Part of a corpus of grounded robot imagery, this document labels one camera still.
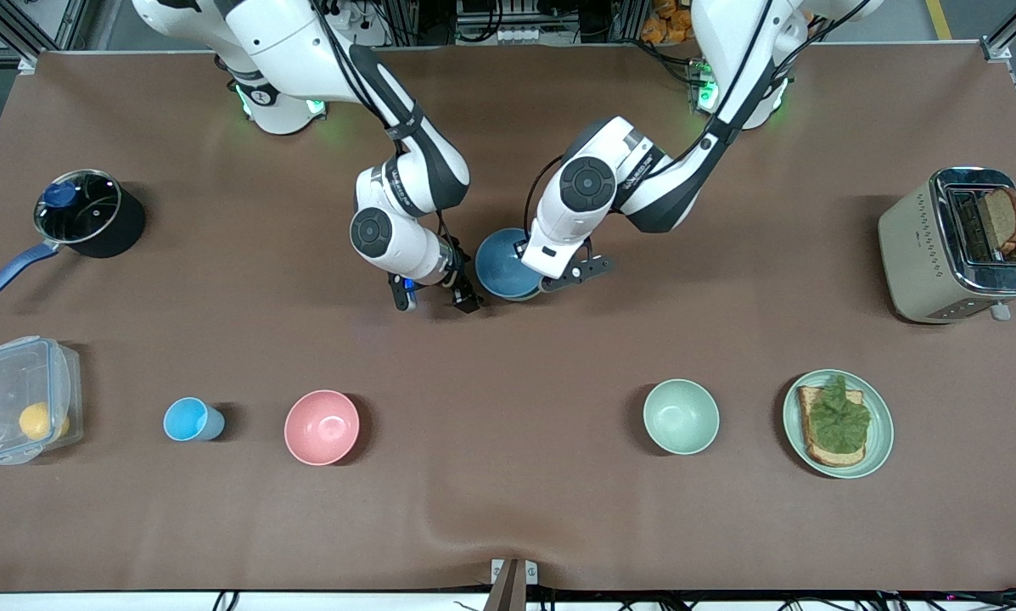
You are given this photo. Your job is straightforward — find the blue speckled bowl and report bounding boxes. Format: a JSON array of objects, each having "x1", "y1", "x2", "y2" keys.
[{"x1": 474, "y1": 227, "x2": 544, "y2": 303}]

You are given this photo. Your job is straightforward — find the pale green bowl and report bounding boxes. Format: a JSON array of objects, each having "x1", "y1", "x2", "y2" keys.
[{"x1": 643, "y1": 378, "x2": 721, "y2": 456}]

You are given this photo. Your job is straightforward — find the pink bowl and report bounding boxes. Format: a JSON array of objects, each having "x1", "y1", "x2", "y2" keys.
[{"x1": 283, "y1": 390, "x2": 362, "y2": 467}]

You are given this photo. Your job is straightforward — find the brown table mat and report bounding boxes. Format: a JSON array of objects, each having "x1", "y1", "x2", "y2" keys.
[{"x1": 0, "y1": 42, "x2": 1016, "y2": 592}]

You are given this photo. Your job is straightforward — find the orange snack bag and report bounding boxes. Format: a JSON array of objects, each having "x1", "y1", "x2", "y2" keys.
[{"x1": 641, "y1": 0, "x2": 697, "y2": 45}]

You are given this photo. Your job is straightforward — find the white power strip with plugs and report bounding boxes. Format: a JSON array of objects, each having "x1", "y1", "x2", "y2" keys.
[{"x1": 325, "y1": 0, "x2": 366, "y2": 32}]

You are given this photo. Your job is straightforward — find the green lettuce leaf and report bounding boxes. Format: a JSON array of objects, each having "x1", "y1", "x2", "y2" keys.
[{"x1": 806, "y1": 375, "x2": 872, "y2": 453}]

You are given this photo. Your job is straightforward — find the toast slice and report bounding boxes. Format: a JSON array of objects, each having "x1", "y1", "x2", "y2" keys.
[{"x1": 798, "y1": 386, "x2": 867, "y2": 468}]

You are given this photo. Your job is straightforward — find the light blue cup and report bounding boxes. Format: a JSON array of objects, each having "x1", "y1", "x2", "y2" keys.
[{"x1": 163, "y1": 396, "x2": 226, "y2": 443}]

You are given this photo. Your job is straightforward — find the beige chrome toaster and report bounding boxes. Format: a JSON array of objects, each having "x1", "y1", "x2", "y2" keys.
[{"x1": 878, "y1": 166, "x2": 1016, "y2": 324}]

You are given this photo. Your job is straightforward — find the pale green plate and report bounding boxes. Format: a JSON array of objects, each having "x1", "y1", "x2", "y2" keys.
[{"x1": 783, "y1": 369, "x2": 895, "y2": 479}]

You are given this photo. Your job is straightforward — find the glass lid with blue knob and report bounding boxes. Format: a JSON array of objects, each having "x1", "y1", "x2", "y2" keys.
[{"x1": 34, "y1": 170, "x2": 124, "y2": 244}]

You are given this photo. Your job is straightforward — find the brown bread slice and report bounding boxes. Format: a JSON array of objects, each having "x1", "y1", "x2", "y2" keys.
[{"x1": 982, "y1": 187, "x2": 1016, "y2": 255}]

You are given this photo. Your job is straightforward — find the yellow lemon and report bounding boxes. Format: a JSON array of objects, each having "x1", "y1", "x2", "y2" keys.
[{"x1": 19, "y1": 402, "x2": 71, "y2": 441}]

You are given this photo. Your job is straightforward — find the clear plastic food container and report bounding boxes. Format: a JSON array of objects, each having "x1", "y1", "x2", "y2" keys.
[{"x1": 0, "y1": 336, "x2": 83, "y2": 466}]

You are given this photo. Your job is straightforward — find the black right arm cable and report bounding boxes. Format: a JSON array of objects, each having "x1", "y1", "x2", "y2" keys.
[{"x1": 308, "y1": 0, "x2": 468, "y2": 291}]

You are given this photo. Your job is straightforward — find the white clamp with brown post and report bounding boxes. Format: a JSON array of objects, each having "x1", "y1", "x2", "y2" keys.
[{"x1": 484, "y1": 558, "x2": 539, "y2": 611}]

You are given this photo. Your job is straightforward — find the black saucepan with blue handle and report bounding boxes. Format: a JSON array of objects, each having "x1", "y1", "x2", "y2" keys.
[{"x1": 0, "y1": 169, "x2": 147, "y2": 308}]

